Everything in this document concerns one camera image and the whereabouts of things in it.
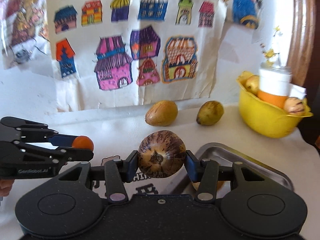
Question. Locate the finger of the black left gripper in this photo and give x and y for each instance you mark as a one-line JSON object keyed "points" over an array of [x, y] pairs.
{"points": [[61, 139], [72, 154]]}

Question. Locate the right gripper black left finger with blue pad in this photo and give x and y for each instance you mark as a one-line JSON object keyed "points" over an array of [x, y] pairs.
{"points": [[115, 173]]}

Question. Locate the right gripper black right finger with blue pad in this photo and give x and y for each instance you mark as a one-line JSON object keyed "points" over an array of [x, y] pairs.
{"points": [[206, 171]]}

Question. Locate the small orange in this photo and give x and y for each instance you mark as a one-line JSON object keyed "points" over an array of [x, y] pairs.
{"points": [[83, 142], [219, 185]]}

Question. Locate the purple speckled round fruit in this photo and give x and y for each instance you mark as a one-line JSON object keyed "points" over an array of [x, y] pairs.
{"points": [[161, 154]]}

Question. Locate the green-yellow oval fruit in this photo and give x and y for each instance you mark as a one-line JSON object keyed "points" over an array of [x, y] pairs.
{"points": [[210, 113]]}

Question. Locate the person's left hand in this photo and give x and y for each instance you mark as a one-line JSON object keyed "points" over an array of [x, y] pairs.
{"points": [[6, 186]]}

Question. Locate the small orange on tray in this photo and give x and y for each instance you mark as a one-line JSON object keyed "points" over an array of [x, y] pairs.
{"points": [[219, 185]]}

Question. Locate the white printed tablecloth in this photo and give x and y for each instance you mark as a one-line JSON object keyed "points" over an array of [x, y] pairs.
{"points": [[118, 133]]}

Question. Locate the brown-yellow oval fruit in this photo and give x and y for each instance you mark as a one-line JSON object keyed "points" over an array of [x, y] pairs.
{"points": [[162, 113]]}

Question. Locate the yellow plastic bowl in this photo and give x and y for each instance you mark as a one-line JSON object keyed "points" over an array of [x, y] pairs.
{"points": [[263, 117]]}

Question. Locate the boy with fan drawing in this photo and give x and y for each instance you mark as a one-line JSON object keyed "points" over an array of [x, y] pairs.
{"points": [[24, 31]]}

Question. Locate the yellow pear in bowl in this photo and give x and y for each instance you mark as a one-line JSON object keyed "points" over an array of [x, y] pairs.
{"points": [[252, 84]]}

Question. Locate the striped pepino in bowl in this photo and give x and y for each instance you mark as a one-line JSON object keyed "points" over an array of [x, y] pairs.
{"points": [[294, 106]]}

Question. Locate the white orange cup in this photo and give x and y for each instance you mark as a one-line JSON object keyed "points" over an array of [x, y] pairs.
{"points": [[274, 84]]}

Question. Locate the houses drawing paper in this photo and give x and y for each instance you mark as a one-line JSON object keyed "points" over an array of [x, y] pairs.
{"points": [[115, 53]]}

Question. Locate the glass jar with yellow flowers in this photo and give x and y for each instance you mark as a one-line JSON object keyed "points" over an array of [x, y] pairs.
{"points": [[275, 55]]}

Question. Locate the girl with bear drawing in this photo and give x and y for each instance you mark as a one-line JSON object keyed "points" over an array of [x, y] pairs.
{"points": [[225, 0]]}

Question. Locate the wooden door frame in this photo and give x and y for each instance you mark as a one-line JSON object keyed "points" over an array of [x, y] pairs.
{"points": [[302, 38]]}

